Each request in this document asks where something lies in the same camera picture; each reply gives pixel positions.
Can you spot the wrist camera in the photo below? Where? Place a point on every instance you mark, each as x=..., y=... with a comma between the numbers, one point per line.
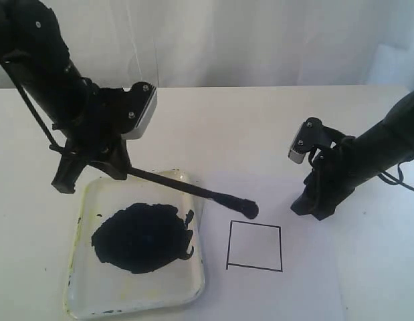
x=143, y=110
x=308, y=134

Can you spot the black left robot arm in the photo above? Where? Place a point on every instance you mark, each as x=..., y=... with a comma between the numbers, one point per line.
x=36, y=58

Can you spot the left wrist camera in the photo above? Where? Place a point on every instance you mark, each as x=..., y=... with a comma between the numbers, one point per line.
x=143, y=110

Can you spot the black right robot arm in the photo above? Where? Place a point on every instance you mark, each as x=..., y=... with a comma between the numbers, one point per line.
x=388, y=143

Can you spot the white backdrop curtain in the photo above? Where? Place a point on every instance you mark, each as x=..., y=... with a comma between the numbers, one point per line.
x=240, y=43

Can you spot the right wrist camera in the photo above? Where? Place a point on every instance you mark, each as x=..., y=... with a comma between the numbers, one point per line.
x=308, y=134

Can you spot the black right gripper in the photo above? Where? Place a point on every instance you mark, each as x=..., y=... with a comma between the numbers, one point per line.
x=325, y=184

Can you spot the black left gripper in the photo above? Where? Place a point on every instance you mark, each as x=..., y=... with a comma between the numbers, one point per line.
x=90, y=119

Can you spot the black paintbrush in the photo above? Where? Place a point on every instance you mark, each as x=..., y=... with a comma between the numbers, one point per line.
x=246, y=207

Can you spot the white paper with square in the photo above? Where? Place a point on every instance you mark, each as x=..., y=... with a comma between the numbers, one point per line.
x=278, y=266

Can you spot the white paint tray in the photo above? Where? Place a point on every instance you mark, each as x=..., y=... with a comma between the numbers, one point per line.
x=97, y=289

